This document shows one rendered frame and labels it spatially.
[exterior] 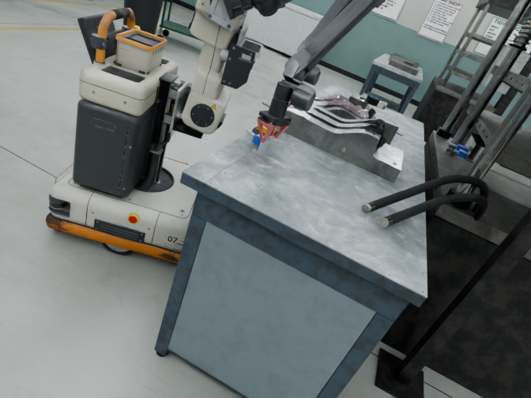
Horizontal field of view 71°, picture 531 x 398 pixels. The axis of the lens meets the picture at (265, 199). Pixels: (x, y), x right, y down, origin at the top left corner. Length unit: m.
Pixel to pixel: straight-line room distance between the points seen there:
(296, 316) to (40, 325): 0.96
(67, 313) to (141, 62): 1.03
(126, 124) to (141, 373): 0.93
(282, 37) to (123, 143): 6.88
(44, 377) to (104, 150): 0.84
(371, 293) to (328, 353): 0.27
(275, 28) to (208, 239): 7.41
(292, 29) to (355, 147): 6.81
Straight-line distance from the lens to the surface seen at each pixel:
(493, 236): 1.72
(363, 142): 1.49
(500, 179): 2.13
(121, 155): 1.65
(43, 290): 1.77
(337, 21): 1.30
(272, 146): 1.28
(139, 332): 1.63
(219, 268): 1.15
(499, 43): 2.74
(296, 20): 8.19
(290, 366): 1.29
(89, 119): 1.64
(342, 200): 1.20
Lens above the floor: 1.31
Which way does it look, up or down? 30 degrees down
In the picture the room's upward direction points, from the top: 21 degrees clockwise
